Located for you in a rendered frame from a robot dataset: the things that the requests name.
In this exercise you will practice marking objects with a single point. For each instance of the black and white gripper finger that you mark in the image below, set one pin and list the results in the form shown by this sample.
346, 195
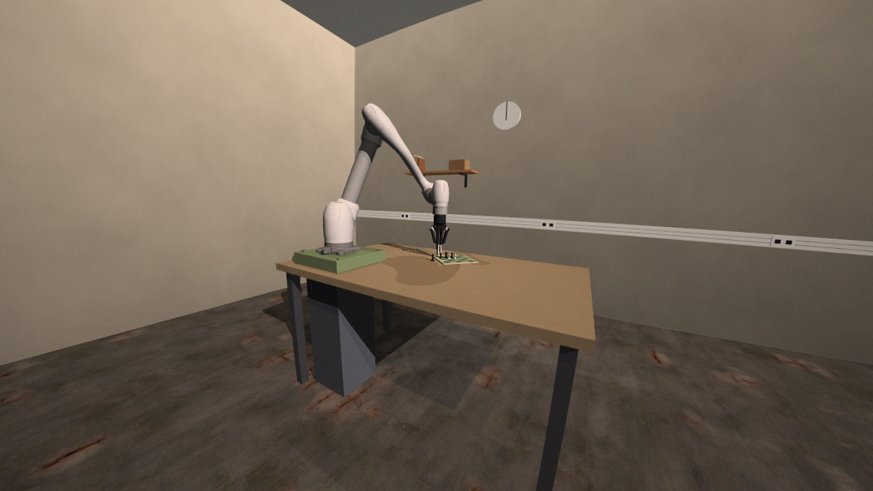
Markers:
443, 239
436, 241

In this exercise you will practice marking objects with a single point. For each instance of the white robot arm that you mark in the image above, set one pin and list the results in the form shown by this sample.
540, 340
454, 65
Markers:
339, 217

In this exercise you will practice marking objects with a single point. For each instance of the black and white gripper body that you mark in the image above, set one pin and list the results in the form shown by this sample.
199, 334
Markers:
439, 219

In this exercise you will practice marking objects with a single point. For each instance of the green and cream chessboard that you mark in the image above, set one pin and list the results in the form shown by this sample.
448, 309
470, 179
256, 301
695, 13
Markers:
460, 259

